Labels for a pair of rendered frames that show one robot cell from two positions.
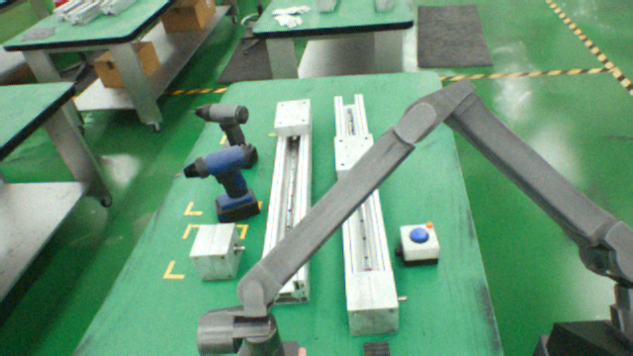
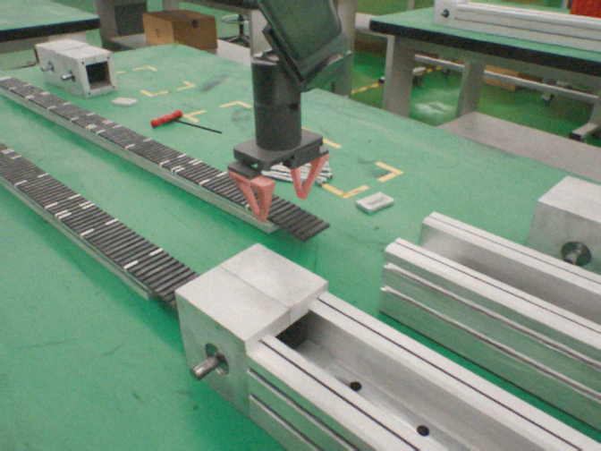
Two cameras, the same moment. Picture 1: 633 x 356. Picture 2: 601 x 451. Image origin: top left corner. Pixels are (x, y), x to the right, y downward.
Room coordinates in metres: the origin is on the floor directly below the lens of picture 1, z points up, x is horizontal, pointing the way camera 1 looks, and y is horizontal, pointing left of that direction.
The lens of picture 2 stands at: (0.76, -0.32, 1.15)
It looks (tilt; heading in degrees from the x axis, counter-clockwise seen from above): 32 degrees down; 127
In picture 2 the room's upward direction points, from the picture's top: straight up
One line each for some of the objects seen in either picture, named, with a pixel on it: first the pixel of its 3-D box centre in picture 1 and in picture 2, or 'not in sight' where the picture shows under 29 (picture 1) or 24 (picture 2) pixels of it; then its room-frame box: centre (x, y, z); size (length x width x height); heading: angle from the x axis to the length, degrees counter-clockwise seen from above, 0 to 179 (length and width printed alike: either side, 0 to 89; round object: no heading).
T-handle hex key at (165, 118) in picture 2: not in sight; (191, 124); (0.01, 0.32, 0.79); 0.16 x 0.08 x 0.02; 4
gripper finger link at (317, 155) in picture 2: not in sight; (293, 172); (0.39, 0.16, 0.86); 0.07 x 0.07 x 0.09; 84
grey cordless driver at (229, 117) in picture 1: (223, 134); not in sight; (1.18, 0.28, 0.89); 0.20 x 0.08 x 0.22; 67
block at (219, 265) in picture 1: (223, 251); (580, 241); (0.73, 0.26, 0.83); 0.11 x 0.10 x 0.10; 82
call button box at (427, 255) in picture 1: (414, 244); not in sight; (0.68, -0.21, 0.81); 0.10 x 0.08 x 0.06; 85
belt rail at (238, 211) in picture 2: not in sight; (99, 131); (-0.09, 0.18, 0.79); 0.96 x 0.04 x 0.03; 175
